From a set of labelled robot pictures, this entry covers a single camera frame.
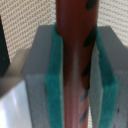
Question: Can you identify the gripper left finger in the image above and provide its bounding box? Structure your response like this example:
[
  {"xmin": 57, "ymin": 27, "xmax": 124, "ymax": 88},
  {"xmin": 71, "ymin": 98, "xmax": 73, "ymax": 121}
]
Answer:
[{"xmin": 0, "ymin": 25, "xmax": 64, "ymax": 128}]

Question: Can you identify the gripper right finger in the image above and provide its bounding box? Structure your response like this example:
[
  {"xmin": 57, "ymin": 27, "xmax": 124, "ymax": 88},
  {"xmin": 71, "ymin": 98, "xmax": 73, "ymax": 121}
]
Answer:
[{"xmin": 89, "ymin": 26, "xmax": 128, "ymax": 128}]

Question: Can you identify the brown toy sausage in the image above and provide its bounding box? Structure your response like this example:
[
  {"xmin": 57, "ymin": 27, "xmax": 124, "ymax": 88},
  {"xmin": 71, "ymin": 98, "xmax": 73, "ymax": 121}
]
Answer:
[{"xmin": 56, "ymin": 0, "xmax": 99, "ymax": 128}]

